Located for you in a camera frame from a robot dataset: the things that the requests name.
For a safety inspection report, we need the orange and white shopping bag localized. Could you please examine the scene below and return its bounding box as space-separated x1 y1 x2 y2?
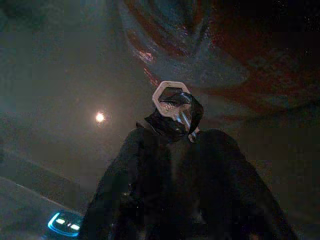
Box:
117 0 320 121

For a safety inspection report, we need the black device with blue light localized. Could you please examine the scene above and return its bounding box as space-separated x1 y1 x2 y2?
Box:
46 211 84 239

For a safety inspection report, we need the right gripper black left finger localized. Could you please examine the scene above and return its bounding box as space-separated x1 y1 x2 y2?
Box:
79 127 177 240

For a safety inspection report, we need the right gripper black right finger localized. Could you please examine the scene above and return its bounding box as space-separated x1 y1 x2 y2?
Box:
174 128 300 240

